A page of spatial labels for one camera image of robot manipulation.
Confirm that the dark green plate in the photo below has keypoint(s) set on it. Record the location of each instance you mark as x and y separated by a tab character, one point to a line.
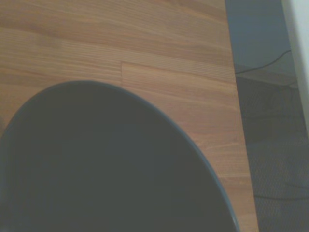
96	164

